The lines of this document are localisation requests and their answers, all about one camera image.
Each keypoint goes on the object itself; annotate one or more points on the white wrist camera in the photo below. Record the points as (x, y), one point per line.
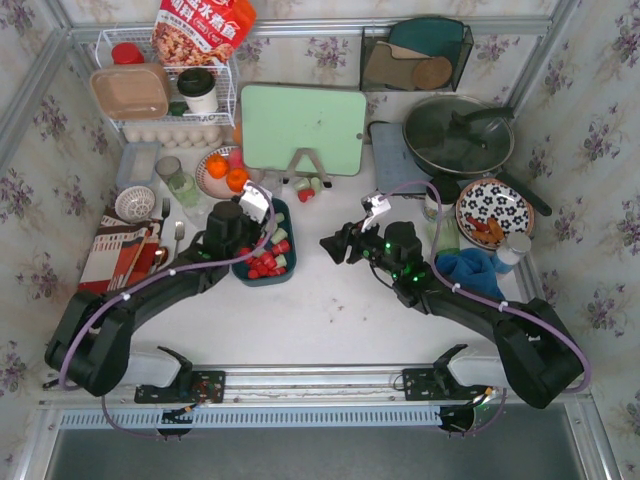
(254, 201)
(376, 205)

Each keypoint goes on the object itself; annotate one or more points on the silver fork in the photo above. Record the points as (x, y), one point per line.
(179, 234)
(165, 212)

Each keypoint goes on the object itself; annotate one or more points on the egg tray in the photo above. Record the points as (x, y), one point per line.
(176, 136)

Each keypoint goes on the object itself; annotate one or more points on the black mesh organizer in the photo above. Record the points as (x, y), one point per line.
(422, 54)

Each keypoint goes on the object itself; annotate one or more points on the clear container blue lid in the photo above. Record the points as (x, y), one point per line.
(137, 165)

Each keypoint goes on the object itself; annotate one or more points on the red capped jar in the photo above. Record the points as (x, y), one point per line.
(127, 53)

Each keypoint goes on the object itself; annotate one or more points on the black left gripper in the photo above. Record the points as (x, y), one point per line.
(251, 235)

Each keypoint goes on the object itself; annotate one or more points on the green cutting board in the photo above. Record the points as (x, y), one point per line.
(277, 121)

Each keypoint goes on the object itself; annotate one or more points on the pink bowl with oranges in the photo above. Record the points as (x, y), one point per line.
(219, 173)

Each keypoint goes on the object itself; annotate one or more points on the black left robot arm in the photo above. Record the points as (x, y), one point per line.
(91, 345)

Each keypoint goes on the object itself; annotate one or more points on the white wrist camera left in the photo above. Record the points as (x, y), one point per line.
(254, 201)

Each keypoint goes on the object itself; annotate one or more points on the white cup black lid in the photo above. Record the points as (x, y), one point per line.
(198, 87)

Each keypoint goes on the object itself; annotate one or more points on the striped kitchen towel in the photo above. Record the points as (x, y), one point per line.
(122, 253)

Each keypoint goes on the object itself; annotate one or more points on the grey induction cooker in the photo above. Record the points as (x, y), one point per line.
(395, 165)

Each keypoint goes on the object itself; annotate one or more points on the black pan with glass lid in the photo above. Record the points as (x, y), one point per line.
(462, 137)

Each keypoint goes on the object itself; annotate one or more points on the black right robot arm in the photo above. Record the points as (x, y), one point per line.
(539, 358)

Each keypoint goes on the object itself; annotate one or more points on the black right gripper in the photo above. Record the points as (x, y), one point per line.
(353, 241)

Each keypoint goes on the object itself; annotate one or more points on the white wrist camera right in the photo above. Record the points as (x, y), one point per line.
(376, 205)

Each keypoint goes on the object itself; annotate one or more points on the white jar black lid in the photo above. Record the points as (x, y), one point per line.
(444, 194)

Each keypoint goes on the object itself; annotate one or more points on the white strainer basket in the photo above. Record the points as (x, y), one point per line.
(135, 204)

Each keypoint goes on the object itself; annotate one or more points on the floral patterned plate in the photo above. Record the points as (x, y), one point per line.
(488, 210)

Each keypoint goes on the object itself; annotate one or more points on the brown plastic lunch box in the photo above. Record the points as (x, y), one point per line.
(132, 92)

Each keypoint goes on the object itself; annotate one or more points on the green coffee capsule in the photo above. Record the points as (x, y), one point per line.
(280, 261)
(302, 184)
(316, 184)

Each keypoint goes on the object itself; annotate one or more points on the green glass cup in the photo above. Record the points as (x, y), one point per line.
(181, 184)

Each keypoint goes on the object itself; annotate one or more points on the blue cloth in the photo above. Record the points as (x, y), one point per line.
(473, 270)

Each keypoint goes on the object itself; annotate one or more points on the green glass bottle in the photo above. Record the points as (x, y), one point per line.
(448, 240)

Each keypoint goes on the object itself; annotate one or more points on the clear glass tumbler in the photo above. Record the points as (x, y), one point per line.
(198, 213)

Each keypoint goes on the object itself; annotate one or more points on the red snack bag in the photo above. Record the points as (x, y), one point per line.
(200, 32)

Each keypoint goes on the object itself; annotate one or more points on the white wire rack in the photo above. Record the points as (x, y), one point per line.
(226, 76)

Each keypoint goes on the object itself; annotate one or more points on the rose gold spoon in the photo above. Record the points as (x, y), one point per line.
(160, 257)

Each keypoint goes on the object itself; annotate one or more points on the blue jar silver lid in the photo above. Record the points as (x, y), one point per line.
(509, 253)

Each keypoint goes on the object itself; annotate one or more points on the teal plastic storage basket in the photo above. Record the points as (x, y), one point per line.
(284, 230)

